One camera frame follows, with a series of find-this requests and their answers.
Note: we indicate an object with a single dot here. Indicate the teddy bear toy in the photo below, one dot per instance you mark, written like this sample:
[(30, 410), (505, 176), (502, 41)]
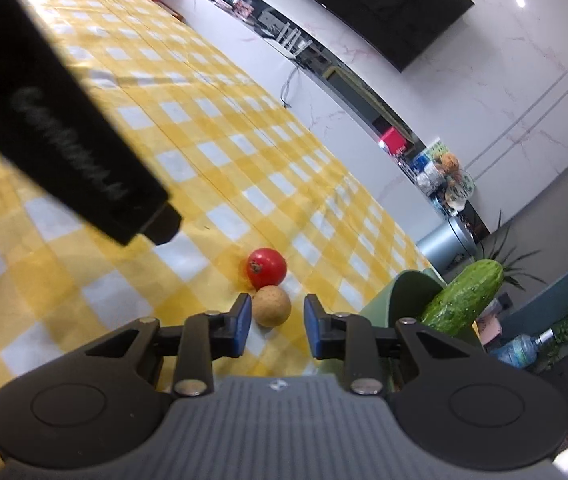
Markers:
[(449, 167)]

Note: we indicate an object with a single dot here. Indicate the blue water bottle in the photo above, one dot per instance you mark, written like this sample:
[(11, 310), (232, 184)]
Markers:
[(523, 350)]

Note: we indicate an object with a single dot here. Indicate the yellow checked tablecloth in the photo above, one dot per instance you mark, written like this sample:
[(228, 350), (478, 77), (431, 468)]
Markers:
[(243, 172)]

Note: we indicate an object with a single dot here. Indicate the grey metal trash bin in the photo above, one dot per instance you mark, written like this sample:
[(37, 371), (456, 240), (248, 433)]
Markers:
[(448, 245)]

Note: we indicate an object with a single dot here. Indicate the white TV cabinet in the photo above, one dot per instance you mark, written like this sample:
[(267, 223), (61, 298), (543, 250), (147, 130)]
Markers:
[(319, 110)]

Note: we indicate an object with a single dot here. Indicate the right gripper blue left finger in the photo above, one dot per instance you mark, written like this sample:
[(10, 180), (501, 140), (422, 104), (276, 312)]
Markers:
[(206, 337)]

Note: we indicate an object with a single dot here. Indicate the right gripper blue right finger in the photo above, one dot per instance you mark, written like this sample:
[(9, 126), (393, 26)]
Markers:
[(348, 338)]

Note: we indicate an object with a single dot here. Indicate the green colander bowl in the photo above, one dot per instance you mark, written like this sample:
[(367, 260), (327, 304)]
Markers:
[(395, 314)]

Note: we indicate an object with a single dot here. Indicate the brown longan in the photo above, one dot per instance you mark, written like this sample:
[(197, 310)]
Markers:
[(271, 306)]

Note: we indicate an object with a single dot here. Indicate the white wifi router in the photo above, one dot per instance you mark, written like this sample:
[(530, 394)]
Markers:
[(290, 42)]

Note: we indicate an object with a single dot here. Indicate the green cucumber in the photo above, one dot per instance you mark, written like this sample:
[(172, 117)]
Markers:
[(458, 305)]

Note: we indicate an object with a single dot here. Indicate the red box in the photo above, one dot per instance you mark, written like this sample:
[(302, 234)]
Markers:
[(393, 142)]

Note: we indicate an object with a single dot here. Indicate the potted green plant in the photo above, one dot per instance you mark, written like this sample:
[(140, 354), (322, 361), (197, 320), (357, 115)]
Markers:
[(496, 246)]

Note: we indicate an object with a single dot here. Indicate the red tomato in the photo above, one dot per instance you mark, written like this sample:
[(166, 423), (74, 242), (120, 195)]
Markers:
[(265, 267)]

